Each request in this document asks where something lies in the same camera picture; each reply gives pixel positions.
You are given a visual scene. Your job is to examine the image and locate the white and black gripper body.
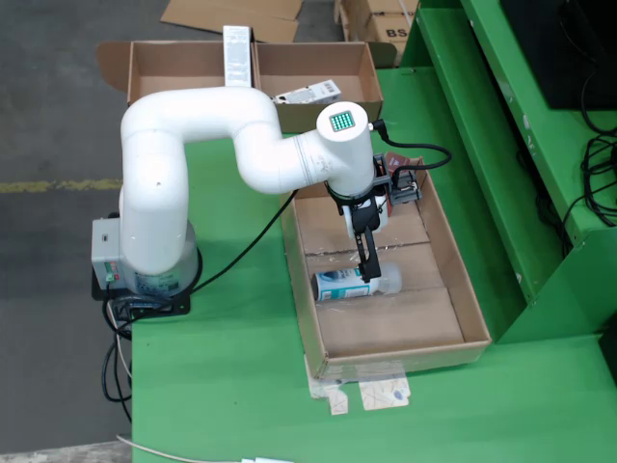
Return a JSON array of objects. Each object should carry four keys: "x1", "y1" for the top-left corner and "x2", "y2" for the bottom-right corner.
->
[{"x1": 329, "y1": 184, "x2": 389, "y2": 241}]

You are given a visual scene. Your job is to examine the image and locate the white bottle with teal label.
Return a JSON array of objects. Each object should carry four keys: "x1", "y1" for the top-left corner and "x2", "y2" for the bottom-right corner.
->
[{"x1": 313, "y1": 261, "x2": 404, "y2": 303}]

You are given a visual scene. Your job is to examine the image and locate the shallow cardboard tray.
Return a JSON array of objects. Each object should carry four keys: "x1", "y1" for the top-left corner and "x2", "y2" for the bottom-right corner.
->
[{"x1": 279, "y1": 154, "x2": 493, "y2": 382}]

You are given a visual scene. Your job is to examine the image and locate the red carton box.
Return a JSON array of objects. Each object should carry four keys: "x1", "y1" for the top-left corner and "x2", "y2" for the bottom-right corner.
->
[{"x1": 383, "y1": 150, "x2": 425, "y2": 219}]

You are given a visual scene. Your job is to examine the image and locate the cardboard tab with blue logo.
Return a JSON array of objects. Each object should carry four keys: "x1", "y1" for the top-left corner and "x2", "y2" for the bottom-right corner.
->
[{"x1": 359, "y1": 377, "x2": 414, "y2": 412}]

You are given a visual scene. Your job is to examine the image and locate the white carton box with barcode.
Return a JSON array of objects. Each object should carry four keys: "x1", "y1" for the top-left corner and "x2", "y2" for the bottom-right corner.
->
[{"x1": 270, "y1": 79, "x2": 342, "y2": 106}]

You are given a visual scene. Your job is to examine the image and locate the small cardboard tab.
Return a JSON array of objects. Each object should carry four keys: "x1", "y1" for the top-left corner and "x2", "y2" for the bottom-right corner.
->
[{"x1": 307, "y1": 375, "x2": 350, "y2": 417}]

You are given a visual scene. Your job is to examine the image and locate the cardboard box printed BS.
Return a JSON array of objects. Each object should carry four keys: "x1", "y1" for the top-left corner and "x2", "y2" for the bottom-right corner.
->
[{"x1": 365, "y1": 13, "x2": 414, "y2": 55}]

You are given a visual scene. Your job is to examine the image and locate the tall white carton box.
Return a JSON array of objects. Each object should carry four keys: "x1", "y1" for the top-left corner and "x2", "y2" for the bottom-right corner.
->
[{"x1": 222, "y1": 24, "x2": 255, "y2": 90}]

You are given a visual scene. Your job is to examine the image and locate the grey robot controller box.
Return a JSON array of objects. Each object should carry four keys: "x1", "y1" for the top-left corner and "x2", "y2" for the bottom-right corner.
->
[{"x1": 91, "y1": 217, "x2": 130, "y2": 291}]

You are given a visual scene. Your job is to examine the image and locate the green metal cabinet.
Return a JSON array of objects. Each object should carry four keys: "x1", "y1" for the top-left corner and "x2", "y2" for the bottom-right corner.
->
[{"x1": 399, "y1": 0, "x2": 617, "y2": 346}]

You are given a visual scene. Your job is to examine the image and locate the black monitor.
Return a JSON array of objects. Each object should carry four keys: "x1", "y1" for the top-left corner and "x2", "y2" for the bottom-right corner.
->
[{"x1": 498, "y1": 0, "x2": 617, "y2": 111}]

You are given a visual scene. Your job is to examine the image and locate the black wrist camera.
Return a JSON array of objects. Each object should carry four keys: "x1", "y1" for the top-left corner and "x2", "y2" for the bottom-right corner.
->
[{"x1": 389, "y1": 167, "x2": 424, "y2": 206}]

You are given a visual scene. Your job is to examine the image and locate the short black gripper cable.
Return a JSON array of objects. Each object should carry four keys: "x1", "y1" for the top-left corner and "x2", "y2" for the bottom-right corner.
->
[{"x1": 368, "y1": 119, "x2": 453, "y2": 173}]

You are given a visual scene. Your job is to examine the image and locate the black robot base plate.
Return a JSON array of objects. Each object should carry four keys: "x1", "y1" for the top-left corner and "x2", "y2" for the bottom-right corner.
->
[{"x1": 91, "y1": 267, "x2": 192, "y2": 320}]

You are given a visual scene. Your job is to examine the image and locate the black cable bundle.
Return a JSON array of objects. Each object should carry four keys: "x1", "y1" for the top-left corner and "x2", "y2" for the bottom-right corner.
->
[{"x1": 558, "y1": 0, "x2": 617, "y2": 257}]

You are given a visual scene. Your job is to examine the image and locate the thin beige cable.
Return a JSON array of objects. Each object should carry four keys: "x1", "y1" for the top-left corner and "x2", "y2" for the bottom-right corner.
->
[{"x1": 106, "y1": 303, "x2": 134, "y2": 382}]

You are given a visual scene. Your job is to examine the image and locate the black power cables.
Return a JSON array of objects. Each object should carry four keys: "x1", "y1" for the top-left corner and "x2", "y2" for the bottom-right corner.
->
[{"x1": 98, "y1": 288, "x2": 135, "y2": 425}]

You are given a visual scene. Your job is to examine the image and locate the white cable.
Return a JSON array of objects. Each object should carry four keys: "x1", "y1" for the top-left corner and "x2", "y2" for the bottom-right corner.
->
[{"x1": 115, "y1": 433, "x2": 242, "y2": 463}]

